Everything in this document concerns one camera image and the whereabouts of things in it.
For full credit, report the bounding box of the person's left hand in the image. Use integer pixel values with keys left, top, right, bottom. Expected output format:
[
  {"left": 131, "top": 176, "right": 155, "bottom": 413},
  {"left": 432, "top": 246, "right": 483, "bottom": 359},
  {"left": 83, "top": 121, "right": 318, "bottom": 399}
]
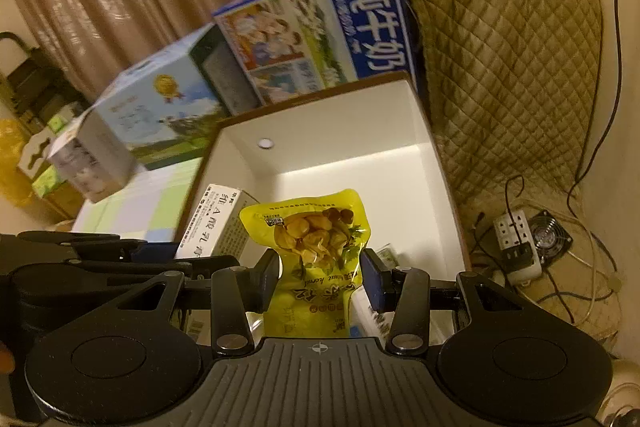
[{"left": 0, "top": 339, "right": 16, "bottom": 375}]

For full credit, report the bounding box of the white power strip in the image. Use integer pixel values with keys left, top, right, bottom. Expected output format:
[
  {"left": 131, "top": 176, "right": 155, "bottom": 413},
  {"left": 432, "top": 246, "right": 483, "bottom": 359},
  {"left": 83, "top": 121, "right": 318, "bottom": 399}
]
[{"left": 494, "top": 209, "right": 543, "bottom": 285}]

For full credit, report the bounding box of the quilted beige chair cover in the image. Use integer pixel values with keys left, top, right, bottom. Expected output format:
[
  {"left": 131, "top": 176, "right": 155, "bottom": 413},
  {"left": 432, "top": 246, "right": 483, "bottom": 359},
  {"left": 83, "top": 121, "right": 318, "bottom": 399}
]
[{"left": 402, "top": 0, "right": 608, "bottom": 228}]

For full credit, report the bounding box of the black charger cable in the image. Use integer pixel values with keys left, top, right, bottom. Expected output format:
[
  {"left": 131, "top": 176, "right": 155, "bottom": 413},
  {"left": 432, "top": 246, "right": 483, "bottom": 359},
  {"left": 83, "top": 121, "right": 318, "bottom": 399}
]
[{"left": 567, "top": 0, "right": 632, "bottom": 198}]

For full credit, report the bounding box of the stack of green tissue packs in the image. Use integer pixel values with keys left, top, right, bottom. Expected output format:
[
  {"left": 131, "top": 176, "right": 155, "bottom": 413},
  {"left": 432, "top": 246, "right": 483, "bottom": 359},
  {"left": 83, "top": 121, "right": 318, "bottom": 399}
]
[{"left": 30, "top": 102, "right": 86, "bottom": 200}]

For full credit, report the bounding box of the yellow plastic bag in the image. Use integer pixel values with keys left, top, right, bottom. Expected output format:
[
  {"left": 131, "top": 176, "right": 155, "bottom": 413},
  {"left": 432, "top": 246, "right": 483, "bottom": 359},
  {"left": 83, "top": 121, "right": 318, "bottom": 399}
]
[{"left": 0, "top": 119, "right": 36, "bottom": 208}]

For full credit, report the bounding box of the yellow snack packet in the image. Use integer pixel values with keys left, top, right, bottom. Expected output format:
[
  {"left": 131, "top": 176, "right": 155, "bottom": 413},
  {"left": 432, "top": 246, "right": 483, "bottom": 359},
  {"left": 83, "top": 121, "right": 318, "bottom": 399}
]
[{"left": 239, "top": 188, "right": 373, "bottom": 339}]

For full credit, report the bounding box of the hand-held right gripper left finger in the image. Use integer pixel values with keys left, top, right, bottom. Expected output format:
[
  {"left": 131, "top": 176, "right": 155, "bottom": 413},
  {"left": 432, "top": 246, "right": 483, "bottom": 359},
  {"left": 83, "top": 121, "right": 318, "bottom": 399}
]
[{"left": 100, "top": 252, "right": 280, "bottom": 356}]

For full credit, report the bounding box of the white moustache tissue box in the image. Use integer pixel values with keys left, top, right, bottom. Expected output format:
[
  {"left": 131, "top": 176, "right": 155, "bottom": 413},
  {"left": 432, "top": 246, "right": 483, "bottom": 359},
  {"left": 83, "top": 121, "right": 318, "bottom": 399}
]
[{"left": 17, "top": 127, "right": 81, "bottom": 178}]

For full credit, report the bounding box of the brown box with white inside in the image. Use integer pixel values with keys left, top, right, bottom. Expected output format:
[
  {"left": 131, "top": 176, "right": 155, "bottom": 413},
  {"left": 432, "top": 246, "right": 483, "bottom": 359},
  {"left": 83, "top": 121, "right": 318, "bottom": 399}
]
[{"left": 172, "top": 72, "right": 473, "bottom": 343}]

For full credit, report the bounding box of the small black fan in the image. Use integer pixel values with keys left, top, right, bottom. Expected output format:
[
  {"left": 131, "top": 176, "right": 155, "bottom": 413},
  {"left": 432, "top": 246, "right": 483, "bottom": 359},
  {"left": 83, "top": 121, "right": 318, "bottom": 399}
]
[{"left": 530, "top": 212, "right": 573, "bottom": 265}]

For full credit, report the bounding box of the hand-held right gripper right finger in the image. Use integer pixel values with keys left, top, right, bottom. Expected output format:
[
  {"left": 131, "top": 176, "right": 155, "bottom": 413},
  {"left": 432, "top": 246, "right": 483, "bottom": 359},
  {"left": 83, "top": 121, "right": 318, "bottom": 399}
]
[{"left": 361, "top": 248, "right": 531, "bottom": 356}]

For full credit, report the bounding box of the green blue milk carton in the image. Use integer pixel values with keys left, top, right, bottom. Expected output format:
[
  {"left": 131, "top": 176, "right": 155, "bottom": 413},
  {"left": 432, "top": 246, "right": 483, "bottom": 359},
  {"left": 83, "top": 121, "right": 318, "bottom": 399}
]
[{"left": 80, "top": 24, "right": 263, "bottom": 172}]

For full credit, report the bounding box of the blue cartoon milk carton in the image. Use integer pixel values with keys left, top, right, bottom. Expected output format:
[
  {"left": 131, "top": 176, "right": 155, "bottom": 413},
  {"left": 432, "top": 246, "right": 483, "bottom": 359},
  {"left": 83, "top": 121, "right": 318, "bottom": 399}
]
[{"left": 212, "top": 0, "right": 418, "bottom": 108}]

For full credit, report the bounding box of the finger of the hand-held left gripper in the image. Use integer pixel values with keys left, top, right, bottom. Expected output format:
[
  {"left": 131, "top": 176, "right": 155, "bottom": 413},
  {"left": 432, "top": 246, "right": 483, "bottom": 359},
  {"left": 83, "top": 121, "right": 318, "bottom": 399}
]
[
  {"left": 17, "top": 230, "right": 177, "bottom": 264},
  {"left": 10, "top": 254, "right": 242, "bottom": 303}
]

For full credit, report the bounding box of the white appliance carton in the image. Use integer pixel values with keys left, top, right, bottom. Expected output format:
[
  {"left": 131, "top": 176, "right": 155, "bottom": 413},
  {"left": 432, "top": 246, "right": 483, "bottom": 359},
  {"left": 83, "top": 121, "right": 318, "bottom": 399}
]
[{"left": 44, "top": 112, "right": 138, "bottom": 204}]

